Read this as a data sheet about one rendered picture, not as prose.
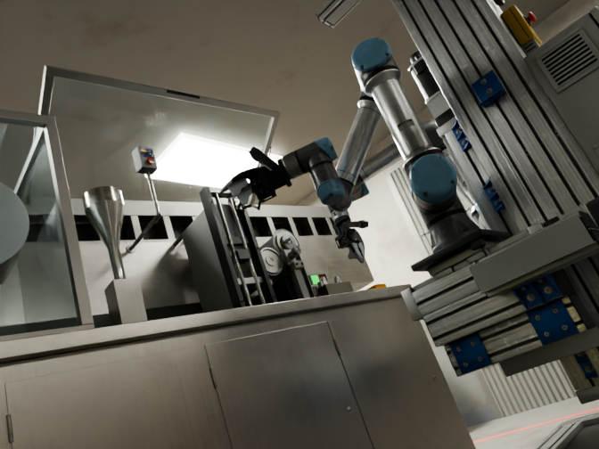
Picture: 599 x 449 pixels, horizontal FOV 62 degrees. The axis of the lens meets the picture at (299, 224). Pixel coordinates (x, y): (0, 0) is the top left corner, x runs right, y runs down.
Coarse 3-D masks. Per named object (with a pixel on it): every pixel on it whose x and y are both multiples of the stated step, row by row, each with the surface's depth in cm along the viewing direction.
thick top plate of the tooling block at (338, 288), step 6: (336, 282) 219; (342, 282) 221; (348, 282) 224; (324, 288) 214; (330, 288) 215; (336, 288) 217; (342, 288) 220; (348, 288) 222; (324, 294) 214; (330, 294) 213
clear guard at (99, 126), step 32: (64, 96) 187; (96, 96) 194; (128, 96) 202; (160, 96) 210; (64, 128) 192; (96, 128) 199; (128, 128) 208; (160, 128) 216; (192, 128) 226; (224, 128) 237; (256, 128) 248; (64, 160) 197; (96, 160) 205; (128, 160) 214; (160, 160) 223; (192, 160) 233; (224, 160) 245; (128, 192) 221; (160, 192) 231; (192, 192) 241
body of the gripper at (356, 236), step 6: (348, 216) 212; (336, 222) 213; (342, 222) 213; (336, 228) 215; (342, 228) 212; (348, 228) 210; (354, 228) 211; (342, 234) 210; (348, 234) 209; (354, 234) 210; (336, 240) 213; (342, 240) 211; (354, 240) 208; (342, 246) 210; (348, 246) 213
